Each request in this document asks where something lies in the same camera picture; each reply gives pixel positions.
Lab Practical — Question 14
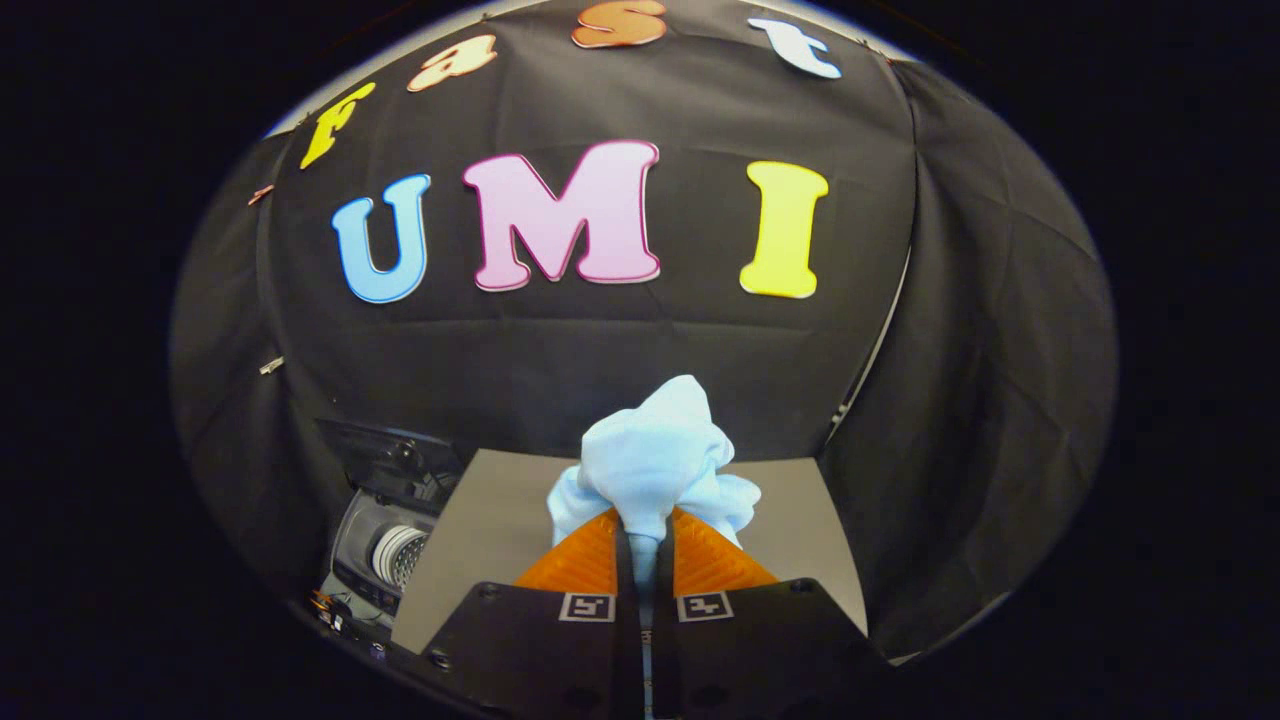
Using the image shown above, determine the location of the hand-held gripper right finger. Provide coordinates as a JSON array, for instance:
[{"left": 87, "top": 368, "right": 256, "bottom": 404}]
[{"left": 655, "top": 507, "right": 893, "bottom": 720}]

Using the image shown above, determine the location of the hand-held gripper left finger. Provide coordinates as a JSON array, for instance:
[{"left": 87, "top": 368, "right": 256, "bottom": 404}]
[{"left": 420, "top": 507, "right": 642, "bottom": 720}]

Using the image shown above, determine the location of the light blue garment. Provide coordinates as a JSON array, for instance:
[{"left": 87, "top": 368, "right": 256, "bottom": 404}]
[{"left": 547, "top": 375, "right": 763, "bottom": 601}]

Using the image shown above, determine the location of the grey top-loading washing machine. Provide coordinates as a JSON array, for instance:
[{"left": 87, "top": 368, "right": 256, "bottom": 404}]
[{"left": 312, "top": 418, "right": 466, "bottom": 641}]

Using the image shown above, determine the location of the dark washing machine lid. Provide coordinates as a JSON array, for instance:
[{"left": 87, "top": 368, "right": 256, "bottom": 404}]
[{"left": 315, "top": 418, "right": 466, "bottom": 516}]

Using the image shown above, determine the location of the black backdrop cloth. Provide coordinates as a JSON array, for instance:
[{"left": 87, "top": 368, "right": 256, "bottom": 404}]
[{"left": 168, "top": 0, "right": 1119, "bottom": 661}]

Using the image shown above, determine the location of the thin hanging cable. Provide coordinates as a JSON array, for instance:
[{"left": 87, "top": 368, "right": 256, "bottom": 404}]
[{"left": 830, "top": 250, "right": 913, "bottom": 431}]

